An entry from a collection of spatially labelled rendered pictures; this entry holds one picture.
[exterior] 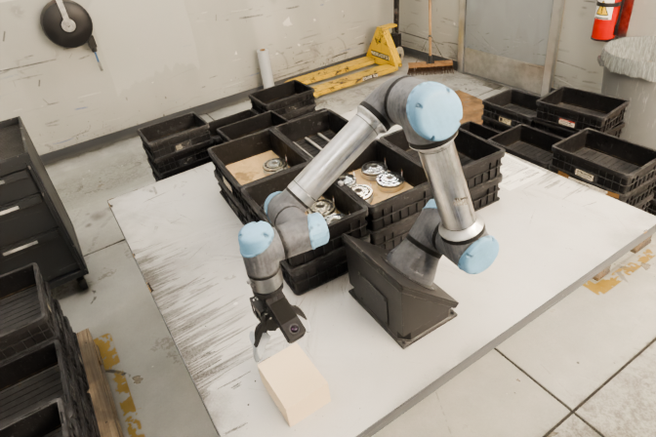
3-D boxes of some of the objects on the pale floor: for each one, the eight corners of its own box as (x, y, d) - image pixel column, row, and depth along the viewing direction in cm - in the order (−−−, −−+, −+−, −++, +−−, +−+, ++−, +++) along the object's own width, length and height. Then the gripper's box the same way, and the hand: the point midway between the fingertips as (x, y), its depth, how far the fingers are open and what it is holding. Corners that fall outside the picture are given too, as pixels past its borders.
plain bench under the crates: (621, 350, 207) (664, 218, 169) (299, 624, 142) (254, 509, 105) (386, 196, 325) (381, 99, 288) (152, 307, 260) (106, 200, 223)
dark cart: (97, 290, 277) (27, 152, 229) (11, 328, 259) (-84, 186, 211) (80, 240, 321) (20, 115, 273) (6, 269, 303) (-74, 141, 255)
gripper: (293, 254, 117) (305, 312, 128) (218, 291, 109) (236, 349, 120) (311, 272, 111) (322, 332, 121) (232, 313, 103) (251, 373, 113)
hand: (285, 348), depth 118 cm, fingers open, 14 cm apart
